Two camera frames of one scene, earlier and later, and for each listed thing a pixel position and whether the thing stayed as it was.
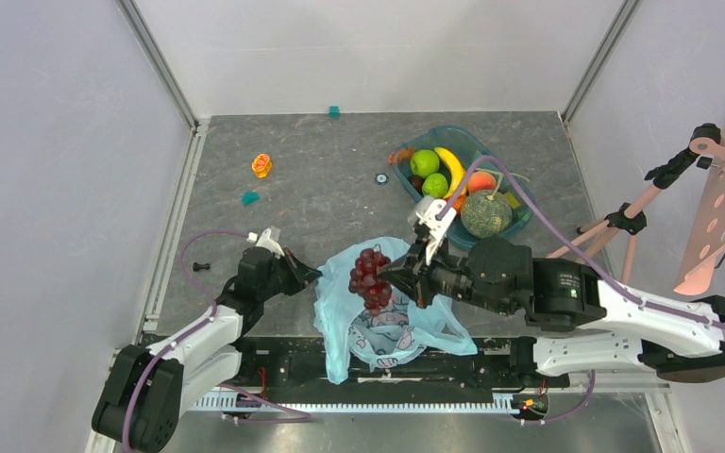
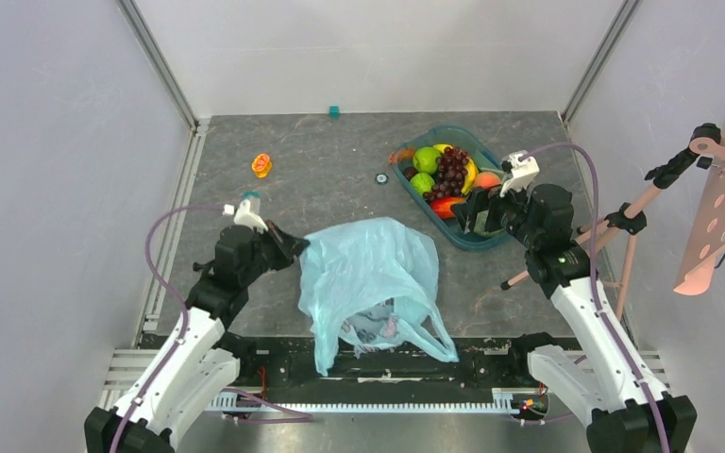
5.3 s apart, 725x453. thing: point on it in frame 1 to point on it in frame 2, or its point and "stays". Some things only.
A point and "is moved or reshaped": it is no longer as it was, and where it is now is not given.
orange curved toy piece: [403, 154] stays
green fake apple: [424, 162] stays
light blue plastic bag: [356, 338] is moved or reshaped
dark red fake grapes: [364, 281] to [453, 165]
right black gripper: [419, 276] to [494, 210]
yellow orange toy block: [261, 165] stays
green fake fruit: [434, 185] to [422, 183]
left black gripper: [299, 272] to [288, 247]
